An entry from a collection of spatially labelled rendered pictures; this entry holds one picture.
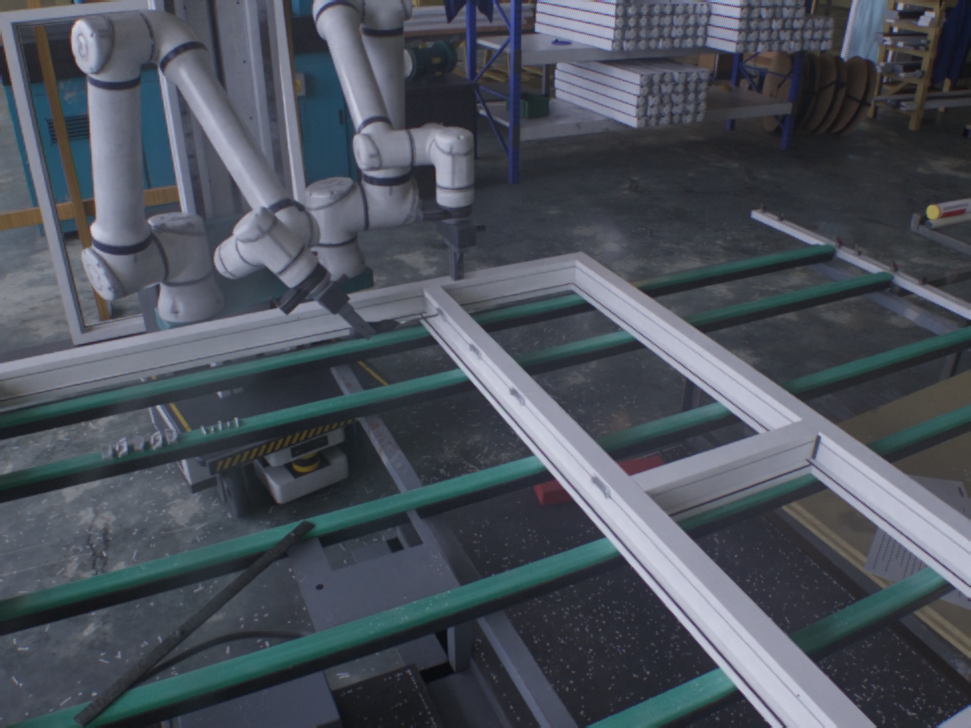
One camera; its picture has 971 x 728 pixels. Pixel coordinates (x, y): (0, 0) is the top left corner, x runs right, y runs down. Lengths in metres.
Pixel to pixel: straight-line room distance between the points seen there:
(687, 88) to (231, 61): 4.12
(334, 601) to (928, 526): 0.92
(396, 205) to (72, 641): 1.57
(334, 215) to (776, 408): 1.44
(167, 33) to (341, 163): 3.63
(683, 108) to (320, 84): 2.56
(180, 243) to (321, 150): 3.27
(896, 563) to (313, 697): 1.12
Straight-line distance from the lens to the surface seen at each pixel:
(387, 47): 2.34
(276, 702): 1.32
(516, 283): 2.01
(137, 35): 1.97
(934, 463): 2.07
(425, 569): 1.25
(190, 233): 2.29
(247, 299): 2.45
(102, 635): 2.50
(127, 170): 2.08
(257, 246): 1.65
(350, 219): 2.46
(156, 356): 1.82
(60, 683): 2.43
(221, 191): 2.55
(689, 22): 6.07
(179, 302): 2.36
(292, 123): 3.81
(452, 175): 1.82
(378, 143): 1.88
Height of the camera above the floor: 1.73
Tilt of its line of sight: 30 degrees down
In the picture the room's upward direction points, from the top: straight up
